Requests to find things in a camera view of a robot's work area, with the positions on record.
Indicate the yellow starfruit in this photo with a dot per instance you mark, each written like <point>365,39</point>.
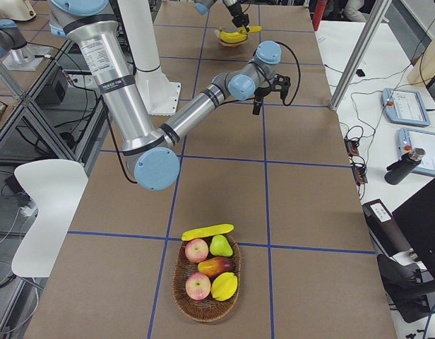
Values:
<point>224,286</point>

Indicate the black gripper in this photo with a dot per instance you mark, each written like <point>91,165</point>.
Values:
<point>234,8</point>
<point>261,92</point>

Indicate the black monitor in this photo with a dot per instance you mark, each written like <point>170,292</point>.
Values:
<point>416,220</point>

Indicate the blue teach pendant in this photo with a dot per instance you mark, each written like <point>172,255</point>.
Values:
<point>416,138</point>
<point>404,107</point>

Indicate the yellow banana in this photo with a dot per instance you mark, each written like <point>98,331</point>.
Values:
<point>254,28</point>
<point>239,41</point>
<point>209,231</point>
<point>229,34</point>

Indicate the blue teach pendant near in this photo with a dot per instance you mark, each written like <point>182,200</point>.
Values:
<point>416,138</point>

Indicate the pink apple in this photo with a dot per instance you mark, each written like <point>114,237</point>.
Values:
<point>198,286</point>
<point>196,250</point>

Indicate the aluminium frame post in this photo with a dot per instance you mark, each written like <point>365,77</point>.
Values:
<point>361,47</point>

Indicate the pink apple near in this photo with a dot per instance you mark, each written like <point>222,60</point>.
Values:
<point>198,286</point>

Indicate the black label printer box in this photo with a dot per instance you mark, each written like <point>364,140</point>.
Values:
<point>385,229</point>

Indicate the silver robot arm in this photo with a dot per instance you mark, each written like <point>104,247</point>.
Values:
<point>92,25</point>
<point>203,6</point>

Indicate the blue teach pendant far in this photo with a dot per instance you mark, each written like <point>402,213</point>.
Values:
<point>404,107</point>

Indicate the grey orange square plate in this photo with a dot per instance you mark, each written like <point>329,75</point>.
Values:
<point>227,45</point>

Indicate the brown wicker basket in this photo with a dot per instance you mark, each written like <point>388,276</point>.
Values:
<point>206,310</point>

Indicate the pink apple far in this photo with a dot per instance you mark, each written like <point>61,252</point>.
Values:
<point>196,250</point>

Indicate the green pear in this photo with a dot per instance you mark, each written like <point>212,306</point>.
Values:
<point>220,246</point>

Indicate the red yellow mango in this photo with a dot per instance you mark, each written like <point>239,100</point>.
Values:
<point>215,266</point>

